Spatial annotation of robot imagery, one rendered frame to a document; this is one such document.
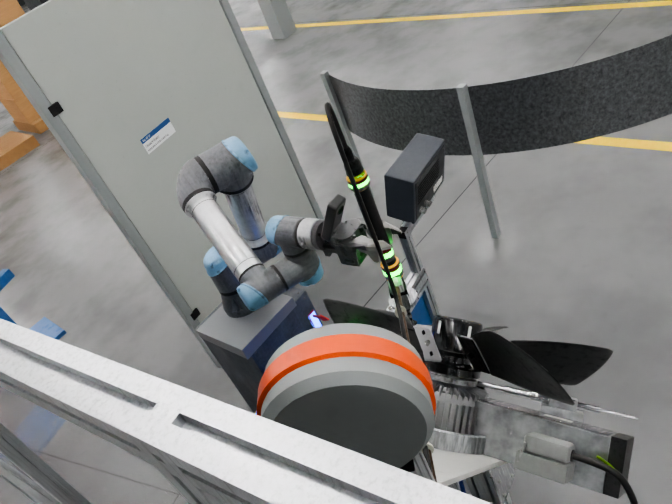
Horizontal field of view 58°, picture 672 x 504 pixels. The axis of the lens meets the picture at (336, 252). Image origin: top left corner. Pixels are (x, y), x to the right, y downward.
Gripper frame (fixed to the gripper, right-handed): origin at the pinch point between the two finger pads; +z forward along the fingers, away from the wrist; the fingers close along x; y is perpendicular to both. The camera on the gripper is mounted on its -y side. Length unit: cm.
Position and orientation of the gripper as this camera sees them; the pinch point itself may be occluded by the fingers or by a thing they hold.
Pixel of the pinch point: (390, 236)
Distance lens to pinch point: 131.6
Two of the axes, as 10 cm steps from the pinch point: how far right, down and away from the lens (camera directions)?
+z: 8.0, 1.1, -5.9
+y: 3.3, 7.4, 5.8
